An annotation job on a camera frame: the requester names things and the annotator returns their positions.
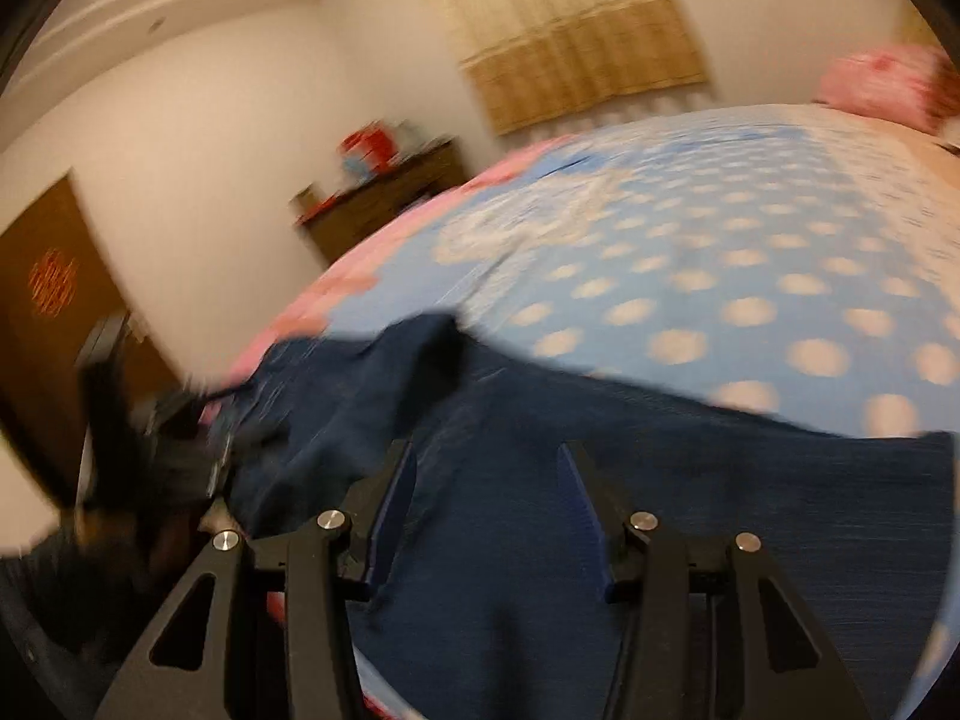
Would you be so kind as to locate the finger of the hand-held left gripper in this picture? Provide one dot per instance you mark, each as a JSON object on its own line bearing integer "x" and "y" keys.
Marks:
{"x": 251, "y": 439}

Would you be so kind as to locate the dark blue jeans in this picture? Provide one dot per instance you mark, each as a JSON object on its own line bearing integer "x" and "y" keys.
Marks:
{"x": 675, "y": 510}

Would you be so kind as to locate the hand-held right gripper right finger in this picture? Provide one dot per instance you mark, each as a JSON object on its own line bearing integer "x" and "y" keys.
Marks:
{"x": 586, "y": 517}

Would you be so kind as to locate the bed with polka-dot sheet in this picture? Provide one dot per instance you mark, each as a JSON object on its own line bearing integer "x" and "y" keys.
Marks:
{"x": 675, "y": 255}

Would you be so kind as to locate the red gift bag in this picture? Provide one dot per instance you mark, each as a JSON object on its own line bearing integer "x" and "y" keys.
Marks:
{"x": 367, "y": 146}

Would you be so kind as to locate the beige floral window curtain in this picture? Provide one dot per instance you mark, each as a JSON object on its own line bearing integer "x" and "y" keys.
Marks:
{"x": 570, "y": 37}

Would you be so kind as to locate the brown wooden door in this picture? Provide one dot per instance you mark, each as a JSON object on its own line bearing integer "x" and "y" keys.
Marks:
{"x": 52, "y": 330}

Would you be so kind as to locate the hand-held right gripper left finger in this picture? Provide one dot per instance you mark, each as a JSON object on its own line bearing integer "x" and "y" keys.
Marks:
{"x": 394, "y": 517}

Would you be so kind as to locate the red door decoration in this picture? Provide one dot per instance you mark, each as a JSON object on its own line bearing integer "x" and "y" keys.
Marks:
{"x": 54, "y": 281}

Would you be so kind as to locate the pink floral folded blanket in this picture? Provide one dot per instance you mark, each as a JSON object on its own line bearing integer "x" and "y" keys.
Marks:
{"x": 885, "y": 86}

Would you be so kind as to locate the brown wooden desk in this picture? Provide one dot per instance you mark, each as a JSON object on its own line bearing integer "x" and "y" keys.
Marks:
{"x": 390, "y": 199}

